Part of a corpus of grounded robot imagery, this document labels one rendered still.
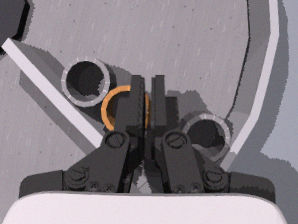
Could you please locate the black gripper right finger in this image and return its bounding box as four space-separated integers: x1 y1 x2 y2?
151 75 276 205

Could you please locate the grey metal bushing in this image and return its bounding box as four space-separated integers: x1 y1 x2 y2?
180 110 231 162
138 124 161 178
61 56 117 107

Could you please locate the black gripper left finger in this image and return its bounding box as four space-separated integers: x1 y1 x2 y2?
19 75 146 199

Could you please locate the bronze bushing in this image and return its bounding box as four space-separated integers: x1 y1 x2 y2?
101 85 151 130

